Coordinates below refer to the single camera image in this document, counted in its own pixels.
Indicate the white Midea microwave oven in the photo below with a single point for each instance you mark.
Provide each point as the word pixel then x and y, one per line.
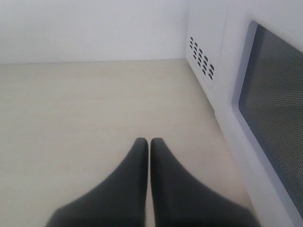
pixel 206 25

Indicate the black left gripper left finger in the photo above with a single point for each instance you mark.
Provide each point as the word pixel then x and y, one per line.
pixel 119 201

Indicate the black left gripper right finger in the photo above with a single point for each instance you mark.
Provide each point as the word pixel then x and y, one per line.
pixel 180 200

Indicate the white microwave door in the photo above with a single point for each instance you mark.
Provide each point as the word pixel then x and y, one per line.
pixel 259 104

